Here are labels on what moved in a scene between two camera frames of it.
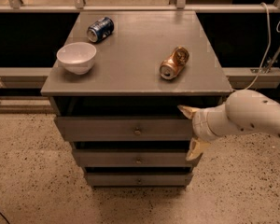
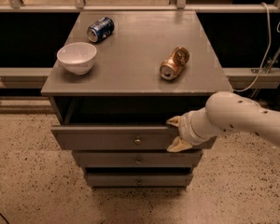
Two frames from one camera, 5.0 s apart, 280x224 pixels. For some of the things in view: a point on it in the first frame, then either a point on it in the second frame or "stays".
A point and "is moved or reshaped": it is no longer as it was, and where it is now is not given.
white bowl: (77, 57) stays
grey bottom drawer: (139, 178) stays
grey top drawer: (125, 128) is moved or reshaped
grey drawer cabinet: (115, 88) stays
